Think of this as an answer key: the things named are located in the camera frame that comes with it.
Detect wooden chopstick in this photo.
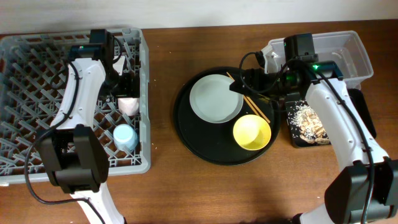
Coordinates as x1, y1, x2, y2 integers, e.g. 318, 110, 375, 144
226, 72, 271, 124
243, 95, 260, 116

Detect black rectangular tray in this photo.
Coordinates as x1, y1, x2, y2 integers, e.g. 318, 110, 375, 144
285, 89, 377, 147

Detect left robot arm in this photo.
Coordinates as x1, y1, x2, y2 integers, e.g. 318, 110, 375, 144
33, 29, 140, 223

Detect clear plastic bin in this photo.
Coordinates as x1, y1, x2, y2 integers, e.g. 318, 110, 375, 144
268, 30, 374, 89

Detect yellow bowl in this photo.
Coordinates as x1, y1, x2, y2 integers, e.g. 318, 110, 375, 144
233, 114, 272, 151

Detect grey dishwasher rack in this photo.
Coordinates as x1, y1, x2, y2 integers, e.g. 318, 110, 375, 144
1, 27, 151, 186

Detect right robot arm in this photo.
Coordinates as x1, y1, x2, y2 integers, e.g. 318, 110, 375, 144
230, 31, 397, 223

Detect round black tray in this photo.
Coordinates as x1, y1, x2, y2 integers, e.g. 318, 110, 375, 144
173, 67, 281, 166

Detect food scraps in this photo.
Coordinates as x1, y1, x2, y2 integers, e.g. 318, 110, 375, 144
288, 101, 330, 147

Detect grey plate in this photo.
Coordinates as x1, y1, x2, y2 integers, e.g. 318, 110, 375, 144
189, 74, 244, 123

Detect blue cup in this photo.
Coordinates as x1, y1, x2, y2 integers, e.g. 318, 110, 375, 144
113, 124, 139, 152

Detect pink cup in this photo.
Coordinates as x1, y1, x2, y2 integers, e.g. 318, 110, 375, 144
118, 98, 139, 116

